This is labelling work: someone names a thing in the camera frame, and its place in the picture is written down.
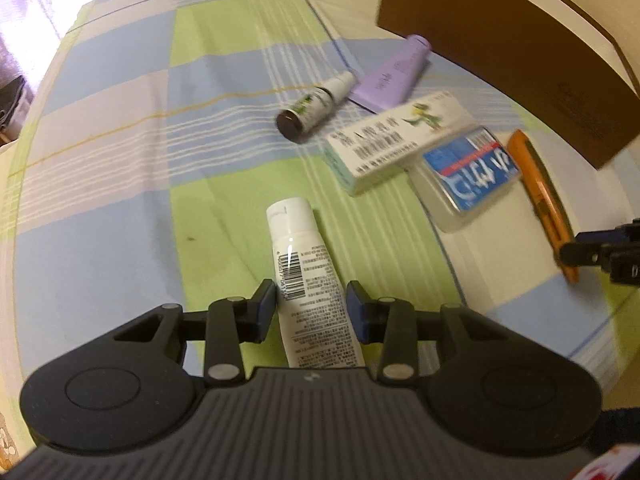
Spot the clear plastic case blue label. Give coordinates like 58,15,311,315
410,127,523,233

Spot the sheer patterned curtain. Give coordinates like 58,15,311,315
0,0,161,86

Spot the dark spray bottle white cap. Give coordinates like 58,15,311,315
276,71,357,143

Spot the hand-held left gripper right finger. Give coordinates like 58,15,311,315
346,280,506,387

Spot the brown storage box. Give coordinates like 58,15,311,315
376,0,640,171

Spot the small white medicine box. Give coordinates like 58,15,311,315
322,91,476,197

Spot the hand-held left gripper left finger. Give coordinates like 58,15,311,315
112,280,278,389

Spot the purple squeeze tube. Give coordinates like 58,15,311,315
348,34,433,113

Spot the red white printed cloth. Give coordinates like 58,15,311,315
575,447,640,480

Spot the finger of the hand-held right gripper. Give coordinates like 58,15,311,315
556,242,640,286
575,219,640,249

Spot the orange utility knife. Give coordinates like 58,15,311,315
507,129,581,283

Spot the black bag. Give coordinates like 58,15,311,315
0,75,28,133

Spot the checked blue green sheet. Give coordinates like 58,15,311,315
0,0,640,376

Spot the white squeeze tube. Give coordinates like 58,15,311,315
265,197,366,368

